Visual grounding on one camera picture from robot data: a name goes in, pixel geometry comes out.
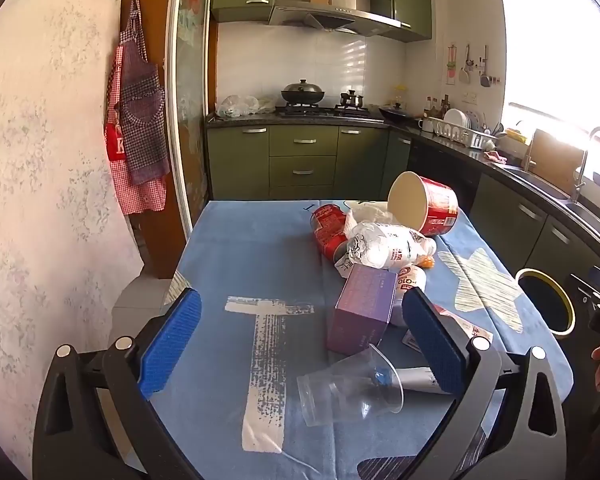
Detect hanging kitchen utensils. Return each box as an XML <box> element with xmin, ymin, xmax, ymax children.
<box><xmin>447</xmin><ymin>42</ymin><xmax>501</xmax><ymax>88</ymax></box>

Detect purple checked apron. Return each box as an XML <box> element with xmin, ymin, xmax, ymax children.
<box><xmin>117</xmin><ymin>0</ymin><xmax>171</xmax><ymax>186</ymax></box>

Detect clear plastic bag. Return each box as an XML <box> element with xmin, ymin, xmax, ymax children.
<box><xmin>216</xmin><ymin>94</ymin><xmax>261</xmax><ymax>117</ymax></box>
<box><xmin>345</xmin><ymin>220</ymin><xmax>437</xmax><ymax>275</ymax></box>

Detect white supplement bottle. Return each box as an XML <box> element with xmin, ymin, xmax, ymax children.
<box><xmin>391</xmin><ymin>266</ymin><xmax>427</xmax><ymax>328</ymax></box>

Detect white dish rack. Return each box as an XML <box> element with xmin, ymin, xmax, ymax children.
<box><xmin>425</xmin><ymin>116</ymin><xmax>498</xmax><ymax>150</ymax></box>

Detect dark kitchen countertop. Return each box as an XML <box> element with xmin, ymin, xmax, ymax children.
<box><xmin>204</xmin><ymin>110</ymin><xmax>600</xmax><ymax>271</ymax></box>

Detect yellow trash bin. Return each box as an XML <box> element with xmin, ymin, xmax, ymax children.
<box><xmin>515</xmin><ymin>268</ymin><xmax>577</xmax><ymax>336</ymax></box>

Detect bright window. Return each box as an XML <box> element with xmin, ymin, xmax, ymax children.
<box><xmin>500</xmin><ymin>0</ymin><xmax>600</xmax><ymax>161</ymax></box>

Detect red checked apron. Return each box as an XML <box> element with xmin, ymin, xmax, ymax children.
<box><xmin>104</xmin><ymin>45</ymin><xmax>168</xmax><ymax>216</ymax></box>

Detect red paper noodle bowl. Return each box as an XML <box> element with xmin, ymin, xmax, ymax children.
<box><xmin>387</xmin><ymin>171</ymin><xmax>459</xmax><ymax>237</ymax></box>

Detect row of sauce bottles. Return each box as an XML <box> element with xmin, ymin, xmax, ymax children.
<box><xmin>424</xmin><ymin>95</ymin><xmax>451</xmax><ymax>118</ymax></box>

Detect crushed red drink can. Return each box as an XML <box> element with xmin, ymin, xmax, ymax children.
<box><xmin>310</xmin><ymin>203</ymin><xmax>351</xmax><ymax>261</ymax></box>

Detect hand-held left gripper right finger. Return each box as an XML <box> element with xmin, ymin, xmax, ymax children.
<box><xmin>401</xmin><ymin>287</ymin><xmax>567</xmax><ymax>480</ymax></box>

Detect stacked white plates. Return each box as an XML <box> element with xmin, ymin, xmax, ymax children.
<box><xmin>442</xmin><ymin>108</ymin><xmax>486</xmax><ymax>131</ymax></box>

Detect black gas stove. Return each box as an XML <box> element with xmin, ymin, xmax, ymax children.
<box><xmin>275</xmin><ymin>104</ymin><xmax>381</xmax><ymax>118</ymax></box>

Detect white paper towel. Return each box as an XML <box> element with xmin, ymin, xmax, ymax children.
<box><xmin>345</xmin><ymin>201</ymin><xmax>396</xmax><ymax>238</ymax></box>

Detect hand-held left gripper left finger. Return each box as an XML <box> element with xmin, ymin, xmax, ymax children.
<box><xmin>32</xmin><ymin>287</ymin><xmax>203</xmax><ymax>480</ymax></box>

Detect black wok with lid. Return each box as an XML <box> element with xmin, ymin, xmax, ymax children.
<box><xmin>280</xmin><ymin>79</ymin><xmax>327</xmax><ymax>106</ymax></box>

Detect glass sliding door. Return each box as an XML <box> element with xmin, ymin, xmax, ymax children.
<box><xmin>167</xmin><ymin>0</ymin><xmax>216</xmax><ymax>241</ymax></box>

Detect clear plastic cup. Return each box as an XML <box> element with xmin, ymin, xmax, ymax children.
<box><xmin>296</xmin><ymin>344</ymin><xmax>405</xmax><ymax>427</ymax></box>

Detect blue printed tablecloth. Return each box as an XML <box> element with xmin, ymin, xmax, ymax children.
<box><xmin>152</xmin><ymin>200</ymin><xmax>573</xmax><ymax>480</ymax></box>

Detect green base cabinets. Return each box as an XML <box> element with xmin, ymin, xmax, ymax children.
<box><xmin>205</xmin><ymin>122</ymin><xmax>600</xmax><ymax>281</ymax></box>

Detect white squeeze tube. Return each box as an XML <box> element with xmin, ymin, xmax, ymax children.
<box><xmin>397</xmin><ymin>366</ymin><xmax>453</xmax><ymax>396</ymax></box>

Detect tall steel faucet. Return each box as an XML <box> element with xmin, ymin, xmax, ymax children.
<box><xmin>572</xmin><ymin>126</ymin><xmax>600</xmax><ymax>203</ymax></box>

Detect purple cardboard box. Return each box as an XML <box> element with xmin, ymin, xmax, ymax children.
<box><xmin>326</xmin><ymin>263</ymin><xmax>398</xmax><ymax>356</ymax></box>

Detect black frying pan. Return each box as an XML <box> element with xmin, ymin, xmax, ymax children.
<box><xmin>378</xmin><ymin>102</ymin><xmax>411</xmax><ymax>123</ymax></box>

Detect steel range hood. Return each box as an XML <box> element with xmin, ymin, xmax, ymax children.
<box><xmin>267</xmin><ymin>2</ymin><xmax>402</xmax><ymax>38</ymax></box>

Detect wooden cutting board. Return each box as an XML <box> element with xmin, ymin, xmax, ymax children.
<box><xmin>530</xmin><ymin>128</ymin><xmax>586</xmax><ymax>193</ymax></box>

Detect steel kitchen sink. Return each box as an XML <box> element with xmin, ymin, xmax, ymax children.
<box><xmin>500</xmin><ymin>165</ymin><xmax>600</xmax><ymax>241</ymax></box>

